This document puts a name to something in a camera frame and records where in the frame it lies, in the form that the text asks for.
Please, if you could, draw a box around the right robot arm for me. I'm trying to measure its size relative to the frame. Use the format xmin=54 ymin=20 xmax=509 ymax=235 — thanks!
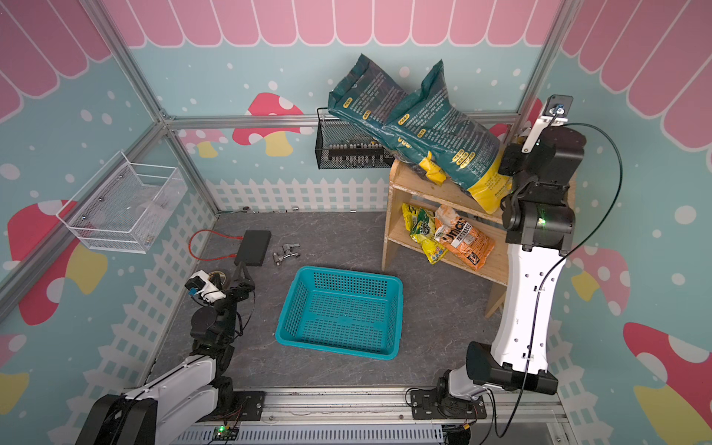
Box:
xmin=446 ymin=126 xmax=586 ymax=401

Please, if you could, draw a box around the dark green fertilizer bag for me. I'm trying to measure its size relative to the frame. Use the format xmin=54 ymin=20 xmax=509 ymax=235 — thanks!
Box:
xmin=327 ymin=55 xmax=447 ymax=185
xmin=382 ymin=61 xmax=511 ymax=214

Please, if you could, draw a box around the tape roll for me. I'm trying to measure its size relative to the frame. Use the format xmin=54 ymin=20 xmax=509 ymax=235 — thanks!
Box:
xmin=209 ymin=270 xmax=228 ymax=289

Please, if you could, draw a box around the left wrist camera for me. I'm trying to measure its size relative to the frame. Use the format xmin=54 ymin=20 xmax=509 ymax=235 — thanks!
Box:
xmin=185 ymin=270 xmax=226 ymax=305

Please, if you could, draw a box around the orange snack bag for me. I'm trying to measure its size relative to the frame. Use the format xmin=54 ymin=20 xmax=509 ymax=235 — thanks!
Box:
xmin=435 ymin=205 xmax=495 ymax=271

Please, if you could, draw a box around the wooden shelf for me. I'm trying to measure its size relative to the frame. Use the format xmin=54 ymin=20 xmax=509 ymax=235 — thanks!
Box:
xmin=381 ymin=161 xmax=509 ymax=318

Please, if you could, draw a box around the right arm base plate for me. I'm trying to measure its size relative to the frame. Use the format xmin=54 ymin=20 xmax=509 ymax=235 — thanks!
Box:
xmin=404 ymin=389 xmax=488 ymax=422

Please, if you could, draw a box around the teal plastic basket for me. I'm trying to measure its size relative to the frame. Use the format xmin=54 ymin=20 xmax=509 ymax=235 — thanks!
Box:
xmin=276 ymin=266 xmax=404 ymax=361

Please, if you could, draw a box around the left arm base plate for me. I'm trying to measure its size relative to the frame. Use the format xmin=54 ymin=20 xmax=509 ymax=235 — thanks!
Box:
xmin=210 ymin=391 xmax=266 ymax=423

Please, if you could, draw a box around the green circuit board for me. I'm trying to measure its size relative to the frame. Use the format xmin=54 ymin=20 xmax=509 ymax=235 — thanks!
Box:
xmin=211 ymin=426 xmax=239 ymax=444

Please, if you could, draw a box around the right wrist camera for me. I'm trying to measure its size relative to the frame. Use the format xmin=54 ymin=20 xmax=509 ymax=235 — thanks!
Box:
xmin=521 ymin=95 xmax=574 ymax=154

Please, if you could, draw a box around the black wire mesh basket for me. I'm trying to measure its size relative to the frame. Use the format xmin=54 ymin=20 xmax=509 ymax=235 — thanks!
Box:
xmin=314 ymin=108 xmax=395 ymax=170

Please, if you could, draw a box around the black box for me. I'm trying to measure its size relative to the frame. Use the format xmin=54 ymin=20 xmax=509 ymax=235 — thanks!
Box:
xmin=234 ymin=230 xmax=272 ymax=267

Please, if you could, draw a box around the red cable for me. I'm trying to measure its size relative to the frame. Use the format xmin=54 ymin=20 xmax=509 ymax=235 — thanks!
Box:
xmin=187 ymin=229 xmax=246 ymax=263

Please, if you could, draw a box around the white wire mesh basket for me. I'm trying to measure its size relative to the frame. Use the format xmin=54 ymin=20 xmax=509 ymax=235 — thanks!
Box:
xmin=56 ymin=152 xmax=188 ymax=254

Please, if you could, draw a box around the yellow snack bag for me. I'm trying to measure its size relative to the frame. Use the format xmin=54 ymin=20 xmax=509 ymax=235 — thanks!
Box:
xmin=400 ymin=204 xmax=447 ymax=264

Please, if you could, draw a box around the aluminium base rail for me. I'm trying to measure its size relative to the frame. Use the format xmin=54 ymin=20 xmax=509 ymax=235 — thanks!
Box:
xmin=99 ymin=386 xmax=574 ymax=445

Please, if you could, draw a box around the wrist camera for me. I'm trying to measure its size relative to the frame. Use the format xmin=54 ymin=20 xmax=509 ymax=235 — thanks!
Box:
xmin=521 ymin=95 xmax=574 ymax=154
xmin=185 ymin=270 xmax=226 ymax=305

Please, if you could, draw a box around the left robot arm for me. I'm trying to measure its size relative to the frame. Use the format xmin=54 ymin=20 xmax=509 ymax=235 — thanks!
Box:
xmin=76 ymin=261 xmax=255 ymax=444

